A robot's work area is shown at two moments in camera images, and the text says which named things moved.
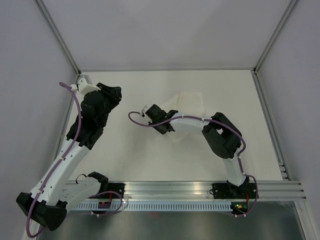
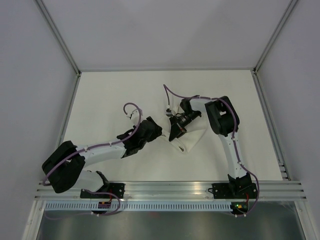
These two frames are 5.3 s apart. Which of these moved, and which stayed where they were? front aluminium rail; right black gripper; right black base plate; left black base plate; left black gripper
Moved: right black gripper; left black gripper
Stayed: right black base plate; front aluminium rail; left black base plate
